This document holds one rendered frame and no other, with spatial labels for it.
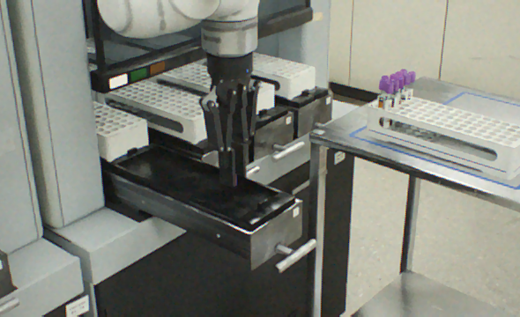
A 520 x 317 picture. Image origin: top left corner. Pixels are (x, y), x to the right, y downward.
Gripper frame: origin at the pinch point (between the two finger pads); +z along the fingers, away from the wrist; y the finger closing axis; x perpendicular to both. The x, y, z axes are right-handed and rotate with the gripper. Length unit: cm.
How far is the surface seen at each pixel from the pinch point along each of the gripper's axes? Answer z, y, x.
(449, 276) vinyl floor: 85, -108, -1
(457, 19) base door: 31, -224, -59
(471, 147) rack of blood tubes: 1.9, -35.6, 28.0
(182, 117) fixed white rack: -2.1, -5.8, -18.0
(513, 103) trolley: 2, -64, 25
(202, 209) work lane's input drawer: 3.7, 10.2, 2.2
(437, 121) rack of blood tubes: -3.9, -30.6, 23.0
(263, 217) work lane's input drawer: 2.8, 7.3, 12.8
